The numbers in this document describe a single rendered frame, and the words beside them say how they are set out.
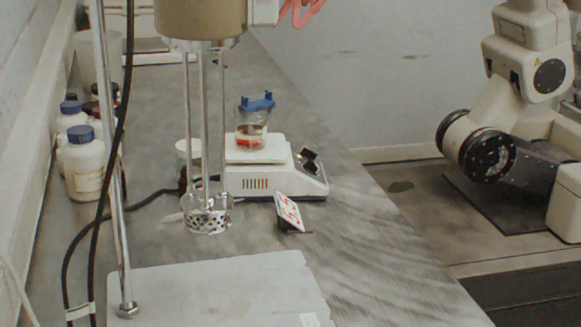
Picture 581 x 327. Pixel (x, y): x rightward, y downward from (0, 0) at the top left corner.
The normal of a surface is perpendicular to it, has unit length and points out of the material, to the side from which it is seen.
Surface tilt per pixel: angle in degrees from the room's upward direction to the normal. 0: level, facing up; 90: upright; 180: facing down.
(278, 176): 90
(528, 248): 0
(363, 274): 0
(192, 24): 90
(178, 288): 0
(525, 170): 90
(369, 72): 90
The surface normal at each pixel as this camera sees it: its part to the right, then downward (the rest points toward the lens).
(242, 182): 0.09, 0.44
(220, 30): 0.47, 0.40
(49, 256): 0.04, -0.90
